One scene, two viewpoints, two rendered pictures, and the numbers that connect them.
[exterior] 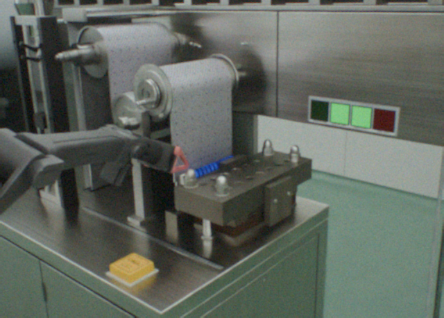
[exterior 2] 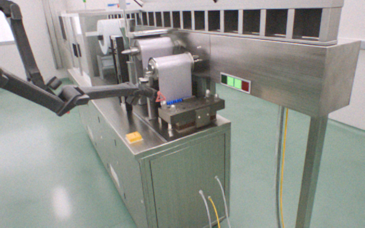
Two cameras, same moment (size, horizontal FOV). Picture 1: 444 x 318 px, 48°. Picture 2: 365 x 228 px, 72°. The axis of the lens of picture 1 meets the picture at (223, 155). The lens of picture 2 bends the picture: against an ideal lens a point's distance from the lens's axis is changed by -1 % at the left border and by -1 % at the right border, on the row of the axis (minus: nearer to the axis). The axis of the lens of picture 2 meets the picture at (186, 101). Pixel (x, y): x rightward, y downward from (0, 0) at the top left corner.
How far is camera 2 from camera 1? 0.55 m
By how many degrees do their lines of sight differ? 18
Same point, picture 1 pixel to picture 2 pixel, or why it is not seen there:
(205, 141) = (176, 89)
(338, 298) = (268, 166)
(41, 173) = (78, 101)
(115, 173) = (131, 100)
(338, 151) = not seen: hidden behind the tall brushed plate
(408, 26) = (252, 44)
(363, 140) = not seen: hidden behind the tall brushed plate
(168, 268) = (148, 139)
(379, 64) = (243, 61)
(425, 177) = (340, 112)
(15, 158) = (70, 95)
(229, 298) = (170, 153)
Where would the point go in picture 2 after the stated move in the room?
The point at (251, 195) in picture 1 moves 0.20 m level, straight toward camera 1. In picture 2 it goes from (187, 113) to (172, 128)
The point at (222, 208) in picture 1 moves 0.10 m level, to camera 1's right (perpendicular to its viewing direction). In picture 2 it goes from (170, 118) to (187, 119)
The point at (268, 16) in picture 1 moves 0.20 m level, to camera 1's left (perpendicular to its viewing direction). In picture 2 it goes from (207, 36) to (176, 36)
